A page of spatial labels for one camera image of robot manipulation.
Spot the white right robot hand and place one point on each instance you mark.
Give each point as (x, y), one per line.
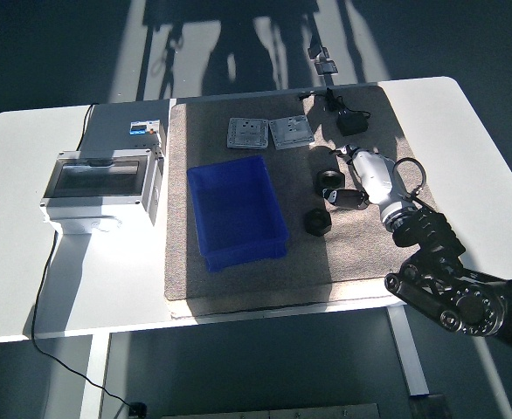
(376, 179)

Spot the grey electrical distribution box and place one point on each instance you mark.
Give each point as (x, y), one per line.
(94, 183)

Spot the grey socket plate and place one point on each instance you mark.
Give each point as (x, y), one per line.
(291, 133)
(247, 133)

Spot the black floor base plate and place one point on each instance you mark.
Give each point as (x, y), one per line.
(327, 67)

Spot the white table leg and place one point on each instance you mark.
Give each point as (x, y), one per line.
(93, 375)
(406, 349)

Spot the grey table foot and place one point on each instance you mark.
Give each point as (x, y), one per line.
(428, 408)

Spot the black hexagonal nut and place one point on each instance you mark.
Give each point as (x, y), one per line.
(335, 179)
(317, 222)

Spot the black floor bracket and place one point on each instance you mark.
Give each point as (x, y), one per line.
(317, 50)

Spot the black power adapter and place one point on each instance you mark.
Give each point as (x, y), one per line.
(352, 124)

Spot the grey-brown mat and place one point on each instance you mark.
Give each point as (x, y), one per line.
(282, 283)

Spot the circuit breaker with blue label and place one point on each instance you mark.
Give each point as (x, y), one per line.
(142, 128)

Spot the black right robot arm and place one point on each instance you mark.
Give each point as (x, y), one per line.
(470, 301)

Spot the grey metal plate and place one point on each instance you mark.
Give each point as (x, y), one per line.
(269, 412)

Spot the blue plastic box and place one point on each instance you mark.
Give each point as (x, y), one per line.
(234, 205)

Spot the black floor plug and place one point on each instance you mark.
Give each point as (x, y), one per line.
(137, 408)

